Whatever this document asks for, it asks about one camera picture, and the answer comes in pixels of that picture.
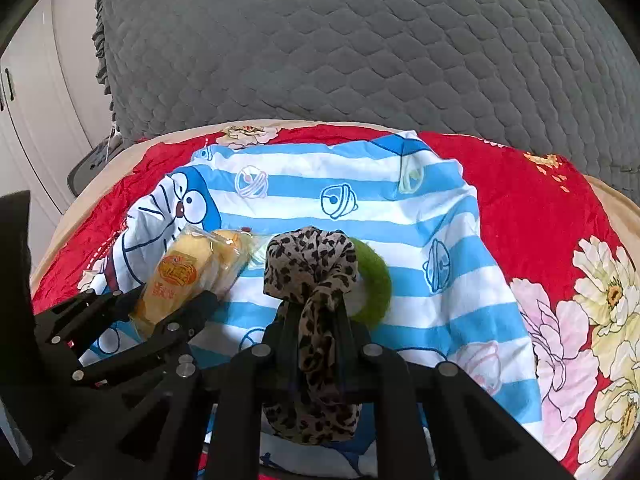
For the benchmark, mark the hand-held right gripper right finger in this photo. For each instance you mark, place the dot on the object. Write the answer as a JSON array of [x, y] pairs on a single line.
[[350, 360]]

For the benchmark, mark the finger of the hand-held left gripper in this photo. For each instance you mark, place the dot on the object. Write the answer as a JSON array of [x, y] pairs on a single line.
[[150, 345], [75, 320]]

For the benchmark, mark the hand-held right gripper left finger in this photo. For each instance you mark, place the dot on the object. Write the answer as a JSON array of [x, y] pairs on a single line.
[[280, 360]]

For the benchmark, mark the rice cracker packet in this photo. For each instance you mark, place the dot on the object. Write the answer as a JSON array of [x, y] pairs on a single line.
[[175, 270]]

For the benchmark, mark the leopard print scrunchie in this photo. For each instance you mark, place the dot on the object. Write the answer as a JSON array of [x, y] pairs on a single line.
[[310, 265]]

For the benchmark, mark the dark bedside table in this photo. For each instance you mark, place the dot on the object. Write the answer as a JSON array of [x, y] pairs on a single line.
[[87, 165]]

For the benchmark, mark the blue striped cartoon cloth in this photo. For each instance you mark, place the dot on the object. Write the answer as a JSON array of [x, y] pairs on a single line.
[[310, 195]]

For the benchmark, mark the white wardrobe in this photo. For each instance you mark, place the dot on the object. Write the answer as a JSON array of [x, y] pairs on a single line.
[[30, 110]]

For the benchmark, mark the red floral blanket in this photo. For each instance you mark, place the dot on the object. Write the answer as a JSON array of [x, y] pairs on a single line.
[[525, 200]]

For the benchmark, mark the grey quilted headboard cover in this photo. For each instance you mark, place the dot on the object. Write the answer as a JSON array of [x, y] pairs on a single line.
[[350, 45]]

